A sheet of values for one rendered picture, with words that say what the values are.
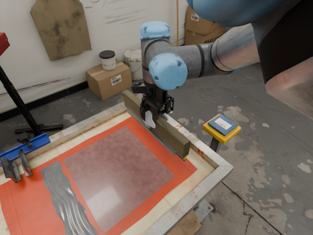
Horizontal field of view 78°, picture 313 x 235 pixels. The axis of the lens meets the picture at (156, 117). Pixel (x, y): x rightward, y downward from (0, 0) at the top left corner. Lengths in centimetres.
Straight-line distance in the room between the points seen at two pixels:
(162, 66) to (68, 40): 225
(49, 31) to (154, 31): 207
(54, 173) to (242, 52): 74
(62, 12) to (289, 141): 276
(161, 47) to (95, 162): 54
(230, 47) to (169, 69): 12
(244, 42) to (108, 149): 66
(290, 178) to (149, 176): 165
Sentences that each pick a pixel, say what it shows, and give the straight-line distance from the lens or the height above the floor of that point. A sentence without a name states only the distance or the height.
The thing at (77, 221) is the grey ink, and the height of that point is 96.
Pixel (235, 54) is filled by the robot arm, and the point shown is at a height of 146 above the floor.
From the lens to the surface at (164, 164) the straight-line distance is 78.
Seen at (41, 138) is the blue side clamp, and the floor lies 100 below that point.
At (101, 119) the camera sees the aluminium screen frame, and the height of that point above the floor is 98.
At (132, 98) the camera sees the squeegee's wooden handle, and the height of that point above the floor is 114.
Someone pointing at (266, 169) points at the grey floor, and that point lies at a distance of 215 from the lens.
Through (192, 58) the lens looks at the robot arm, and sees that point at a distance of 44.
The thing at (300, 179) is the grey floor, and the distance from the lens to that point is 225.
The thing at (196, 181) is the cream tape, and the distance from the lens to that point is 76.
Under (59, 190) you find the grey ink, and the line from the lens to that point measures 80.
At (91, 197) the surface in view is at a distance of 75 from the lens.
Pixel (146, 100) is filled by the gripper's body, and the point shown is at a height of 123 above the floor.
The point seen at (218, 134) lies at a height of 95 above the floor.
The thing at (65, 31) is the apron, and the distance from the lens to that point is 257.
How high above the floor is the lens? 161
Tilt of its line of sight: 44 degrees down
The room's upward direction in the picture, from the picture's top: straight up
